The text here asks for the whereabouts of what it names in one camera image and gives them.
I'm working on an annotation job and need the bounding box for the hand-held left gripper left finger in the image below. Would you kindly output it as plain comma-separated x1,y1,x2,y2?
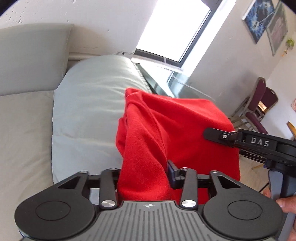
46,168,122,209

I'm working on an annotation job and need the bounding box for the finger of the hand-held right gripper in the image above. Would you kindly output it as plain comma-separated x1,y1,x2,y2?
204,127,278,160

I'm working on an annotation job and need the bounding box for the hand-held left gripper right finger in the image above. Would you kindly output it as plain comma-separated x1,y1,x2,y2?
167,160,249,210

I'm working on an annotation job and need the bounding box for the red garment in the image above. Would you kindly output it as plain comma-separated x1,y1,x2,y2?
115,88,242,205

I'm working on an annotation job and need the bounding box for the person's right hand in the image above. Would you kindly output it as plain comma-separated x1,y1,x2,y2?
264,189,296,214

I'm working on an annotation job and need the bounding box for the yellow wooden board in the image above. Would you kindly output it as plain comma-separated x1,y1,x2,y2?
287,122,296,141

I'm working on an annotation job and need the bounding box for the maroon chair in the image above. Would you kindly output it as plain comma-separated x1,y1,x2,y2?
230,77,267,127
239,87,278,136

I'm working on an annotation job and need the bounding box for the glass table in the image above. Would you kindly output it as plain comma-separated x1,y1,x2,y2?
139,62,216,102

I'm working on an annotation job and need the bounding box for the large light grey pillow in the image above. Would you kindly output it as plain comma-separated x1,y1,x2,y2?
51,55,153,183

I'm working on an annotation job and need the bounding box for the grey sofa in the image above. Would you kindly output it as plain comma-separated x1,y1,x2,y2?
0,89,60,241

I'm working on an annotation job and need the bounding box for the black-framed window behind sofa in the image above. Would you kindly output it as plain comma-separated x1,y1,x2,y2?
132,0,238,70

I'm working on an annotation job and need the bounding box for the grey sofa back cushion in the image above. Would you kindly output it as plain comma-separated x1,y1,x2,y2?
0,23,74,96

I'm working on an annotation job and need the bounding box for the grey wall poster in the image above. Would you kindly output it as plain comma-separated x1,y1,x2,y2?
266,2,288,56

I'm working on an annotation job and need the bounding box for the blue wall picture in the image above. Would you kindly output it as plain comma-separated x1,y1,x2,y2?
242,0,277,44

